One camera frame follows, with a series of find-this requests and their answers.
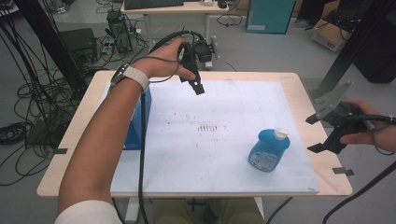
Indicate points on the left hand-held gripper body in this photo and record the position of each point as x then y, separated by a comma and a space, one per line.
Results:
202, 49

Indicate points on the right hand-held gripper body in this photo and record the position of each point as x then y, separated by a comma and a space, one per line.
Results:
345, 118

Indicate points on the blue bottle with white cap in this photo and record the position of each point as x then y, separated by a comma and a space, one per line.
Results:
267, 149

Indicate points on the blue cardboard box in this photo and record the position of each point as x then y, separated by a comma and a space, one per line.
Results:
138, 130

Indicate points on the person's left hand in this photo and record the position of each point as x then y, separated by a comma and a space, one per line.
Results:
162, 63

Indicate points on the person's right hand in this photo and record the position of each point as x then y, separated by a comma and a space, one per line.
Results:
383, 137

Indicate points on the grey tape piece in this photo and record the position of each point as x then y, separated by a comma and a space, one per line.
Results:
60, 151
342, 171

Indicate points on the grey grid floor mat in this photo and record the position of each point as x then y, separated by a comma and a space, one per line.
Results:
308, 85

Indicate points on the white desk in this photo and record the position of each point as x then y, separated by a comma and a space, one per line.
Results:
193, 7

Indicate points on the black computer mouse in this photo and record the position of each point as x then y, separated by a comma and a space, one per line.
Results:
222, 4

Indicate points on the wristwatch with white band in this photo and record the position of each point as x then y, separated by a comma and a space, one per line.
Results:
135, 76

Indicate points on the large black case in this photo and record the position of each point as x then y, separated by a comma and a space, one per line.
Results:
378, 59

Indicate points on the black keyboard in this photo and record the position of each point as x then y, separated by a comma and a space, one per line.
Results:
152, 3

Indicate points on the white board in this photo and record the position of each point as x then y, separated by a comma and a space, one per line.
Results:
218, 155

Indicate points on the teal cabinet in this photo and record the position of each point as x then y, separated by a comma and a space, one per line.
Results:
269, 15

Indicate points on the black metal stand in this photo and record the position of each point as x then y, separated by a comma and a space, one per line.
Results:
49, 37
358, 40

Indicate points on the cardboard box with red print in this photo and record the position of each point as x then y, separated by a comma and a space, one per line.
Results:
330, 39

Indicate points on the black computer tower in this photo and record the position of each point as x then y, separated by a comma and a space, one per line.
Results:
120, 31

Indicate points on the black equipment box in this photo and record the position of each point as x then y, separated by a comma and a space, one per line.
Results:
77, 43

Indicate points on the person's khaki pants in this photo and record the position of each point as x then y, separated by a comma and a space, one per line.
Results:
180, 213

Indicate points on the white table leg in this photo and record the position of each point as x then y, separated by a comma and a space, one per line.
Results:
133, 211

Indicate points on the dark floor plate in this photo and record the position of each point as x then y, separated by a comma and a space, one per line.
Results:
43, 133

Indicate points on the white sleeve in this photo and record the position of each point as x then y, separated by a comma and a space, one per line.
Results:
90, 214

